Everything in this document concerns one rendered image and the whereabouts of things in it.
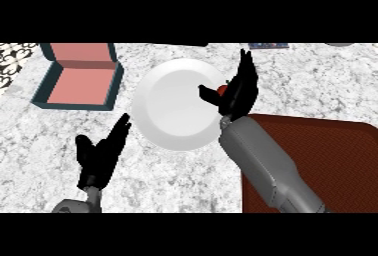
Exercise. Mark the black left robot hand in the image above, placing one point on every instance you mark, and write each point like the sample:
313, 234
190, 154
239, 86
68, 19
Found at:
97, 156

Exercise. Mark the dark blue patterned object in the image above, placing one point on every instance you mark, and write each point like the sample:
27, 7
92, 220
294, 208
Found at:
267, 45

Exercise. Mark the grey round object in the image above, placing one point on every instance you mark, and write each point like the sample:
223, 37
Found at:
340, 44

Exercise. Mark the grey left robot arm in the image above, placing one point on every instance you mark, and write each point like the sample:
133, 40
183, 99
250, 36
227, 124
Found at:
78, 201

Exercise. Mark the black and white patterned cloth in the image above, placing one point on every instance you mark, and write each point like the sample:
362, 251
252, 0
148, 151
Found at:
12, 61

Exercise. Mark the teal box with pink lining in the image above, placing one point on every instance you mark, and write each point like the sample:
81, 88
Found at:
81, 78

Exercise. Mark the white round plate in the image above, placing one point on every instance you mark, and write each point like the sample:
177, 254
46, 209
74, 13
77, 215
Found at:
179, 103

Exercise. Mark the red bell pepper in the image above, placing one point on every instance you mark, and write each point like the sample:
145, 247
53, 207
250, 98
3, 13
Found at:
221, 89

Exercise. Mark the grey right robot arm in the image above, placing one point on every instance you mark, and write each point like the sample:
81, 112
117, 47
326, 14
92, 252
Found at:
266, 166

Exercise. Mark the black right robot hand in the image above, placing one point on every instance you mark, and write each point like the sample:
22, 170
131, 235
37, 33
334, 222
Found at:
241, 90

